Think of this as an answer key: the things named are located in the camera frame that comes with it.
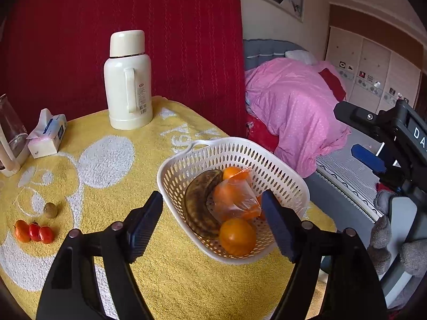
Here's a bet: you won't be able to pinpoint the large orange mandarin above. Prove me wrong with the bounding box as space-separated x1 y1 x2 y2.
219 218 256 257

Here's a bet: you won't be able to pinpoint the oranges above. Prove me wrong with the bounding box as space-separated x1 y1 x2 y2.
213 168 262 222

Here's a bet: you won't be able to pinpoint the overripe brown banana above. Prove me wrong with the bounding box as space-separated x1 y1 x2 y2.
182 169 223 240

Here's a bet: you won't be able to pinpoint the small orange tangerine front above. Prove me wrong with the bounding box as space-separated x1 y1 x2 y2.
223 166 250 181

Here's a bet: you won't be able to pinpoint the small orange tangerine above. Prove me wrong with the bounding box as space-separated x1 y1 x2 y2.
223 166 250 181
14 220 31 243

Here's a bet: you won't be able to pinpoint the brown kiwi fruit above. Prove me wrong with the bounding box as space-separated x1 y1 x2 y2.
44 202 58 219

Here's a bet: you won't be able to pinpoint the small orange tangerine back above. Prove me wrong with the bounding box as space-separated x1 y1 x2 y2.
14 220 31 243

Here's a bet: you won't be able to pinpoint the red cherry tomato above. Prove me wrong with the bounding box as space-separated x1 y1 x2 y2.
29 222 41 242
38 226 55 244

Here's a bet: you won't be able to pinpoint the grey gloved right hand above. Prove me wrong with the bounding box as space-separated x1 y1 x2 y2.
367 190 426 278

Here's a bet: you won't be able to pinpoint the white plastic basket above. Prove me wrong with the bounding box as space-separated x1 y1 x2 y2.
157 137 310 265

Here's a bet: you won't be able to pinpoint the white wardrobe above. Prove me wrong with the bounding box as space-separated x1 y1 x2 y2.
325 4 424 113

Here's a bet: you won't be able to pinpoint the red cloth on duvet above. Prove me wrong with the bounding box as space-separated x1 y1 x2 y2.
319 68 346 102

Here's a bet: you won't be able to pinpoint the pink polka dot duvet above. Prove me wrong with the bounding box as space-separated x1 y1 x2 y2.
245 58 351 178

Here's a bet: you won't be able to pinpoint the white tissue pack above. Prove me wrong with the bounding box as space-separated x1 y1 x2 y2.
27 108 67 159

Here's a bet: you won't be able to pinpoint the white pillow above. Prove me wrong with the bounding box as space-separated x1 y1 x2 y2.
284 50 318 66

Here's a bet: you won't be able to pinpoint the glass electric kettle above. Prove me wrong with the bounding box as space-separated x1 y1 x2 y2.
0 94 30 177

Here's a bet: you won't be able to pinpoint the cream thermos flask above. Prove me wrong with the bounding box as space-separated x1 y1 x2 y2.
104 30 153 130

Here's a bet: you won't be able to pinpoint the grey bed headboard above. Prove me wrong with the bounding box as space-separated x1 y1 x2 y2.
243 39 305 71

